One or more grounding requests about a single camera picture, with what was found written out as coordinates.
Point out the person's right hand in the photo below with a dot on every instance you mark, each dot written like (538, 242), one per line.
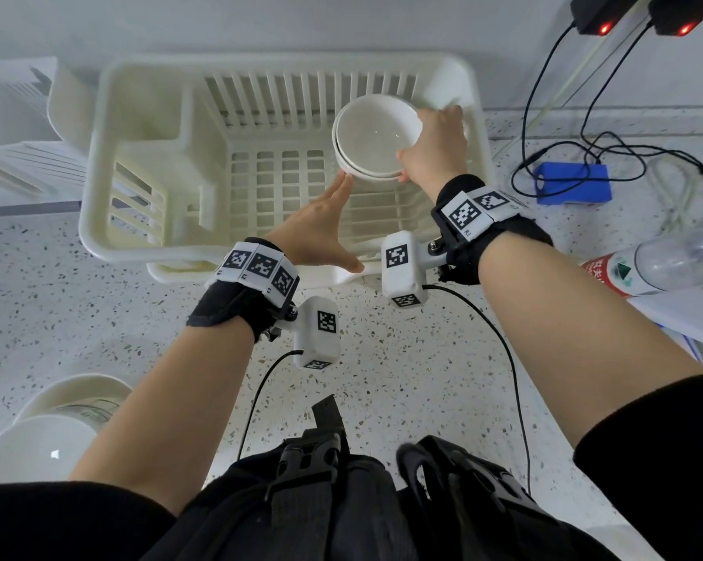
(439, 151)

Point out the person's left hand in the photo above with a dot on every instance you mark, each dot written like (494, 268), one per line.
(316, 233)

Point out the white plastic dish rack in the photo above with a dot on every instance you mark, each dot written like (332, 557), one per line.
(152, 110)

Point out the person's right forearm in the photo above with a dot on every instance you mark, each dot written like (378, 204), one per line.
(561, 321)

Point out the person's left forearm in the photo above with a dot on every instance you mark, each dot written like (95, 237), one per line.
(164, 414)

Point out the blue box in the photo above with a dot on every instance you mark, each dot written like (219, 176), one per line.
(573, 183)

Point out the clear bottle with red label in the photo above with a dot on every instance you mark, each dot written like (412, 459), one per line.
(608, 274)

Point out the white slatted rack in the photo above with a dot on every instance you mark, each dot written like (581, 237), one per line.
(71, 110)

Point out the black chest pack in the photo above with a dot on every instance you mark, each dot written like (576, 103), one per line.
(328, 508)

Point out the white flat box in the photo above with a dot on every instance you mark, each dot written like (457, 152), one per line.
(690, 312)

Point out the black shirt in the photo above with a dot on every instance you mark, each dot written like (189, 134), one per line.
(649, 461)

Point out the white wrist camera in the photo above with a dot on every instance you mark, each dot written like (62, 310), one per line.
(401, 286)
(307, 341)

